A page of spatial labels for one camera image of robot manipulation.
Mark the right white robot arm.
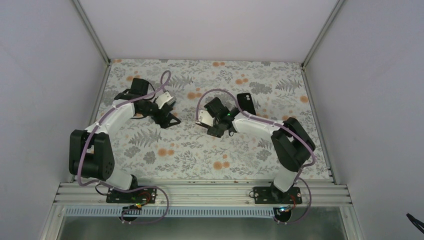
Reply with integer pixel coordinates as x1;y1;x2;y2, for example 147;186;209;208
195;93;316;204

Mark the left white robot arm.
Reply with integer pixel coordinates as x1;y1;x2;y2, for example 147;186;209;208
68;78;181;203

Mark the floral patterned mat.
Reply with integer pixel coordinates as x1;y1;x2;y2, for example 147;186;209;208
97;58;330;180

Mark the black object at edge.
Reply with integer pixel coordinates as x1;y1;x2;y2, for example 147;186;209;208
406;213;424;234

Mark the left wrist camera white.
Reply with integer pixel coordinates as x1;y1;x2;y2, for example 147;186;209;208
154;91;176;109

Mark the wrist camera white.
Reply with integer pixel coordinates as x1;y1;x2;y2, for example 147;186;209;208
154;91;176;109
195;110;215;129

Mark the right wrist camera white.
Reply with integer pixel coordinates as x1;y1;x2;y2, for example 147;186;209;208
195;110;215;129

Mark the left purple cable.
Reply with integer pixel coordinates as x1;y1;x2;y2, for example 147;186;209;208
76;70;172;188

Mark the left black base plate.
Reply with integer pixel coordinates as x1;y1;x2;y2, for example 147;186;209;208
105;187;157;205

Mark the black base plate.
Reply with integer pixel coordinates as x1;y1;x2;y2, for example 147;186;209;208
251;186;303;205
105;187;157;205

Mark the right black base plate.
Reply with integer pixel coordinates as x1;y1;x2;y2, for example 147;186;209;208
251;186;303;205

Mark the white slotted cable duct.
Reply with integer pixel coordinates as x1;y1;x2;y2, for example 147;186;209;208
64;206;276;218

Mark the aluminium mounting rail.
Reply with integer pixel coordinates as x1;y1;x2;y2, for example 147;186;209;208
53;180;353;207

